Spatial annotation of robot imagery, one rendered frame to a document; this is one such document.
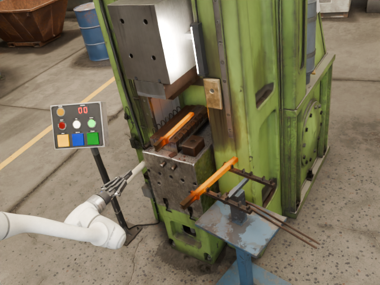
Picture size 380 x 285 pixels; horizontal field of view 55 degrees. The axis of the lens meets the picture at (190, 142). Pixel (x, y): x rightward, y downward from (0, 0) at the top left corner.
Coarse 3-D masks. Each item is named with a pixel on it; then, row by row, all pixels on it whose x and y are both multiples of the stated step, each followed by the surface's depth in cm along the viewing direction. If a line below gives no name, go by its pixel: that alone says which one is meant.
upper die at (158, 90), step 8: (192, 72) 210; (136, 80) 198; (176, 80) 198; (184, 80) 205; (136, 88) 201; (144, 88) 198; (152, 88) 194; (160, 88) 191; (168, 88) 193; (176, 88) 200; (152, 96) 198; (160, 96) 195; (168, 96) 194
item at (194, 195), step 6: (228, 162) 195; (234, 162) 195; (222, 168) 192; (228, 168) 193; (216, 174) 188; (222, 174) 190; (210, 180) 185; (216, 180) 187; (204, 186) 182; (192, 192) 179; (198, 192) 179; (186, 198) 176; (192, 198) 176; (198, 198) 178; (180, 204) 174; (186, 204) 174
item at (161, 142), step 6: (192, 114) 230; (180, 120) 225; (186, 120) 226; (180, 126) 221; (168, 132) 216; (174, 132) 217; (162, 138) 210; (168, 138) 213; (156, 144) 206; (162, 144) 210; (156, 150) 207
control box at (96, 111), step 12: (60, 108) 226; (72, 108) 225; (84, 108) 224; (96, 108) 222; (60, 120) 227; (72, 120) 226; (84, 120) 224; (96, 120) 223; (60, 132) 228; (72, 132) 227; (84, 132) 225; (108, 132) 230; (72, 144) 227; (84, 144) 226; (108, 144) 229
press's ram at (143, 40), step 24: (120, 0) 183; (144, 0) 174; (168, 0) 171; (120, 24) 181; (144, 24) 173; (168, 24) 175; (120, 48) 191; (144, 48) 182; (168, 48) 178; (192, 48) 196; (144, 72) 191; (168, 72) 182
